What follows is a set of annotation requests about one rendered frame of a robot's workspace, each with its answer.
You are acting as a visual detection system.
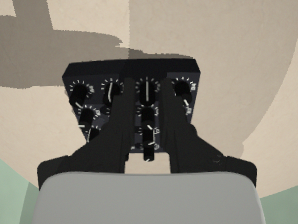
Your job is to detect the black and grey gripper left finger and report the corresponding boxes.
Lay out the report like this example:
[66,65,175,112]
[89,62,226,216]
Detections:
[37,77,136,191]

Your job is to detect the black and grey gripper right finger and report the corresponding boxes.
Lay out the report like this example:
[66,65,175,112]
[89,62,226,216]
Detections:
[158,78,257,187]

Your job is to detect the black knob box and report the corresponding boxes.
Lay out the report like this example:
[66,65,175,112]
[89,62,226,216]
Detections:
[62,58,201,162]

